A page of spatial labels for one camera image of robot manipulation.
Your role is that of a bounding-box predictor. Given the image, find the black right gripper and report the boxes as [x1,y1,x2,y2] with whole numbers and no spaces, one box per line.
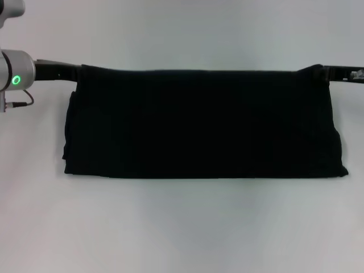
[321,64,364,82]

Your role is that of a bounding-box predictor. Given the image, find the black t-shirt with FREE print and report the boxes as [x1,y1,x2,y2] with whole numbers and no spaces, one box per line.
[61,64,349,180]

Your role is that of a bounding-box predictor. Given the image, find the silver cable plug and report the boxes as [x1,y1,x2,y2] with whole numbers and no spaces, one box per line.
[0,92,26,113]

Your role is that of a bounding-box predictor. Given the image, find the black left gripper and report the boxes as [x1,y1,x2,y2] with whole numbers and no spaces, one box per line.
[34,59,83,82]

